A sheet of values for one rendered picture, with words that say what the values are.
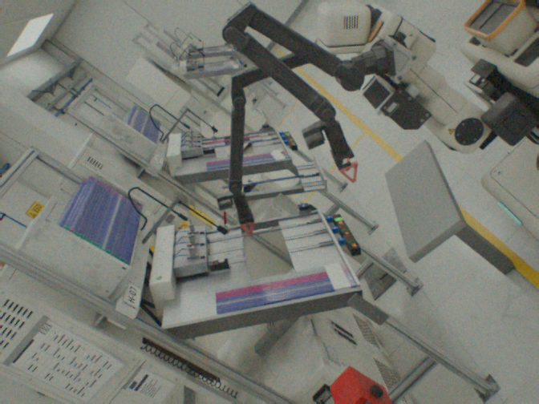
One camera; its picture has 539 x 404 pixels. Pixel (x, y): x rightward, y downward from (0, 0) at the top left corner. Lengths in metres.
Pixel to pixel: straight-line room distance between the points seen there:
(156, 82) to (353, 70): 5.13
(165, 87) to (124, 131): 3.47
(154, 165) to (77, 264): 1.32
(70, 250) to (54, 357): 0.37
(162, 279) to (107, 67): 8.01
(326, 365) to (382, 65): 1.09
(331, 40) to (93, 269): 1.10
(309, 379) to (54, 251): 1.02
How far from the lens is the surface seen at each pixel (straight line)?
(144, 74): 6.65
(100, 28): 9.78
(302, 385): 2.11
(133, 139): 3.23
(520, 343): 2.37
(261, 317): 1.89
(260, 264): 3.46
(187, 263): 2.14
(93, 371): 2.02
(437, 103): 1.94
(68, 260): 1.91
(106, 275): 1.92
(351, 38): 1.80
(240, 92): 2.09
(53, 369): 2.03
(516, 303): 2.47
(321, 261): 2.11
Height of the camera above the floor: 1.77
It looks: 20 degrees down
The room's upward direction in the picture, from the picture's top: 55 degrees counter-clockwise
